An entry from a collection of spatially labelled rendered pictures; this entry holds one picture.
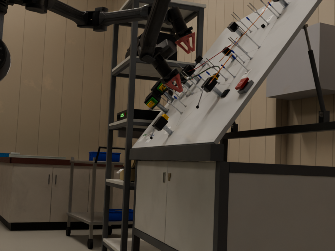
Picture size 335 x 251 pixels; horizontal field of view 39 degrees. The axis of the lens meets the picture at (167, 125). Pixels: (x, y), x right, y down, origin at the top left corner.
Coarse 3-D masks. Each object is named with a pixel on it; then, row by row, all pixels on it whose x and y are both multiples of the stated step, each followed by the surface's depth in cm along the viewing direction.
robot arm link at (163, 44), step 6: (162, 42) 197; (168, 42) 197; (156, 48) 198; (162, 48) 196; (168, 48) 197; (174, 48) 199; (144, 54) 194; (156, 54) 197; (162, 54) 198; (168, 54) 198; (144, 60) 196; (150, 60) 197
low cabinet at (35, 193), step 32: (0, 160) 572; (32, 160) 515; (64, 160) 531; (0, 192) 582; (32, 192) 516; (64, 192) 531; (96, 192) 548; (32, 224) 519; (64, 224) 535; (128, 224) 569
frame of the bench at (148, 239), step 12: (216, 168) 177; (228, 168) 176; (240, 168) 177; (252, 168) 179; (264, 168) 181; (276, 168) 183; (288, 168) 184; (300, 168) 186; (312, 168) 188; (324, 168) 190; (216, 180) 177; (228, 180) 175; (216, 192) 176; (228, 192) 175; (216, 204) 175; (216, 216) 175; (132, 228) 282; (216, 228) 174; (132, 240) 280; (144, 240) 258; (156, 240) 238; (216, 240) 173
